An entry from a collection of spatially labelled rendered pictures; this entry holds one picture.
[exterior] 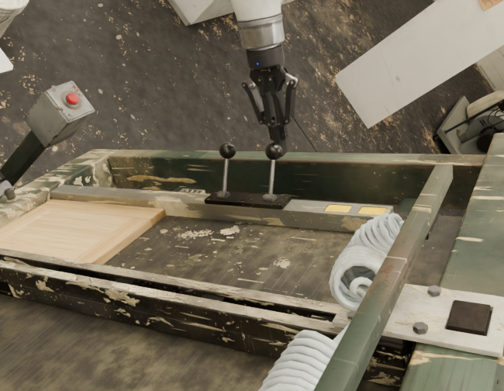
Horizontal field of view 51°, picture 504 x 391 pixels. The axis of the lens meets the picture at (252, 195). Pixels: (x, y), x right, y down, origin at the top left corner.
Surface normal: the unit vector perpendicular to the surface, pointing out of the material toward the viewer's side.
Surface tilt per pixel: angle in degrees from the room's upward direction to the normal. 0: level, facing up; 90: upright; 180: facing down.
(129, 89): 0
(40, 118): 90
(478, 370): 59
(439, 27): 90
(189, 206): 90
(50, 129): 90
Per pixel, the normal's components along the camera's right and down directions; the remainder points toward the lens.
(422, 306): -0.18, -0.90
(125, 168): -0.47, 0.44
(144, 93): 0.65, -0.41
